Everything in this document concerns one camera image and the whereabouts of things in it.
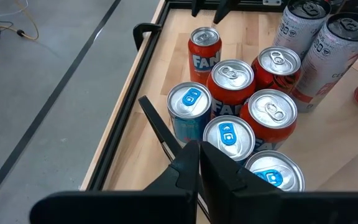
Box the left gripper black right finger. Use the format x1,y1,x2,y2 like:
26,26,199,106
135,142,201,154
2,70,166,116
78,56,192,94
200,141,358,224

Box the tall white palm print can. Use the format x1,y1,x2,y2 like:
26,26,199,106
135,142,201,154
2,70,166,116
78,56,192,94
290,12,358,113

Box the red Fanta can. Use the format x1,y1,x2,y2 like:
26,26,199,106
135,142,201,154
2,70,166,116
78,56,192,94
239,88,298,154
187,26,223,85
206,58,257,119

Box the tall white Celsius can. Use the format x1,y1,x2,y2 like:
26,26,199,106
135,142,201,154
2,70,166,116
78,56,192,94
273,0,332,60

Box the yellow floor cable with plug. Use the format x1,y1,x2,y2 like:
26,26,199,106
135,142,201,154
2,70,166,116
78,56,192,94
0,0,40,42

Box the blue silver Red Bull can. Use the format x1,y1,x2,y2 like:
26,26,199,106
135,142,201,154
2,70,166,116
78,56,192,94
244,150,306,192
203,114,257,166
166,81,213,147

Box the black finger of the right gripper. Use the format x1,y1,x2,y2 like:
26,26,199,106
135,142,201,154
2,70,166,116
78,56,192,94
213,0,233,25
191,0,205,18

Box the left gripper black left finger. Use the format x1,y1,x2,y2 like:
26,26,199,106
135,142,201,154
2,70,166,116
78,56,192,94
29,139,201,224

